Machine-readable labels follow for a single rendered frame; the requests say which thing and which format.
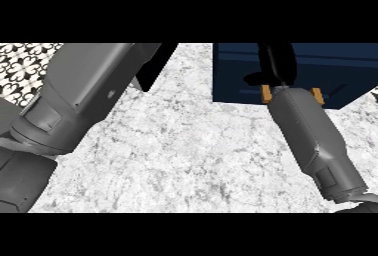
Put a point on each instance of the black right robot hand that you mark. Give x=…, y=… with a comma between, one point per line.
x=276, y=65

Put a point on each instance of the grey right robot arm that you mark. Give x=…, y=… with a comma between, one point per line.
x=304, y=133

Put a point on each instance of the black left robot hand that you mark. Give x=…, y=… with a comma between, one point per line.
x=157, y=63

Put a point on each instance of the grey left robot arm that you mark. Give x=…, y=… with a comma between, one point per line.
x=74, y=96

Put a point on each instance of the dark blue drawer front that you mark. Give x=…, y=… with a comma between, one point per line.
x=334, y=73

